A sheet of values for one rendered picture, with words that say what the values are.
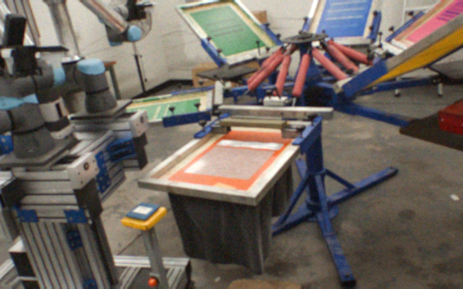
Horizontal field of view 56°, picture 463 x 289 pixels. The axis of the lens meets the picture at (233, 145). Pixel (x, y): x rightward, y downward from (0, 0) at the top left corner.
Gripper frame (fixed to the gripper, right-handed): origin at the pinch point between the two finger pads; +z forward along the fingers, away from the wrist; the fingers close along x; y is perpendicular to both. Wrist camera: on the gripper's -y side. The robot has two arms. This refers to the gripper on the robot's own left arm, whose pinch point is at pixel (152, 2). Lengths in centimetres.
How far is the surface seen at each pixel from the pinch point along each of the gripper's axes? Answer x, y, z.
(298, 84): 70, 47, 45
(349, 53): 81, 37, 89
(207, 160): 66, 64, -34
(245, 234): 101, 82, -51
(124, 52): -350, 132, 243
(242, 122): 69, 53, -9
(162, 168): 56, 63, -54
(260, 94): 38, 62, 52
